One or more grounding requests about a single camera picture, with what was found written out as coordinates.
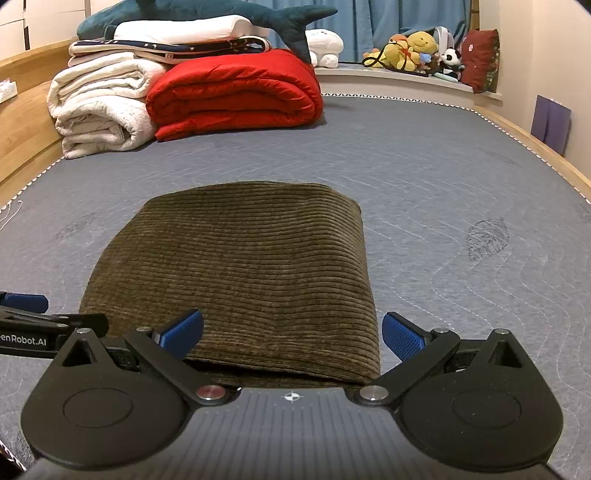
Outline purple rolled mat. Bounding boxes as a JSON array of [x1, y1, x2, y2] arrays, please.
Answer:
[[531, 95, 573, 157]]

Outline blue shark plush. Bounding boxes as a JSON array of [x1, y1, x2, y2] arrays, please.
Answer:
[[76, 0, 340, 63]]

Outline dark red cushion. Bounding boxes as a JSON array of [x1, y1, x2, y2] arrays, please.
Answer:
[[459, 28, 502, 94]]

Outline olive corduroy pants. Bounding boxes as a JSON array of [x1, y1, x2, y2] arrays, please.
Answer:
[[78, 181, 382, 386]]

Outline white round plush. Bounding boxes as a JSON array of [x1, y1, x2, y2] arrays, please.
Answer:
[[305, 28, 345, 68]]

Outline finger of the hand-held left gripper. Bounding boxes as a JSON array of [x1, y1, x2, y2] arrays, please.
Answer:
[[0, 292, 49, 313]]

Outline white folded blanket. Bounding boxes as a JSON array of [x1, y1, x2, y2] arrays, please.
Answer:
[[46, 51, 174, 160]]

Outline panda plush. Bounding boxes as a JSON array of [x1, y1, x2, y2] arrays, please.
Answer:
[[436, 48, 465, 75]]

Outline white window ledge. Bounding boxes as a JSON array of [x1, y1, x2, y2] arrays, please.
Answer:
[[316, 62, 502, 100]]

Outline white and grey plush toy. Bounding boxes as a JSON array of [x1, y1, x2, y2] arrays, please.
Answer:
[[433, 26, 457, 52]]

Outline wooden bed frame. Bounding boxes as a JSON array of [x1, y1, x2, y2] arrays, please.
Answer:
[[0, 39, 591, 204]]

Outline white pillow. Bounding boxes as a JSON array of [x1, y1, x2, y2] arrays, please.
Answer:
[[113, 15, 273, 42]]

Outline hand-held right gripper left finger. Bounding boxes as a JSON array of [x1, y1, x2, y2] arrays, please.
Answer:
[[58, 310, 227, 408]]

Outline orange-yellow plush with black strap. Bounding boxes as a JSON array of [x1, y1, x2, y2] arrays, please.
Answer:
[[362, 34, 420, 72]]

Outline navy star-print blanket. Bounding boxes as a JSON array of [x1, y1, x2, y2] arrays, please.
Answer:
[[69, 36, 273, 63]]

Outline grey quilted mattress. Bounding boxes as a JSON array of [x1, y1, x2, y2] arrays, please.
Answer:
[[0, 92, 591, 480]]

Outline red folded comforter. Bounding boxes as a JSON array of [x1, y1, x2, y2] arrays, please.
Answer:
[[145, 48, 324, 141]]

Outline blue curtain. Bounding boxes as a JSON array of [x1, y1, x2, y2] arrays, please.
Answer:
[[272, 0, 474, 63]]

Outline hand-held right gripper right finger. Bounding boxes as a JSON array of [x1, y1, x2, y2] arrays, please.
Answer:
[[358, 312, 532, 408]]

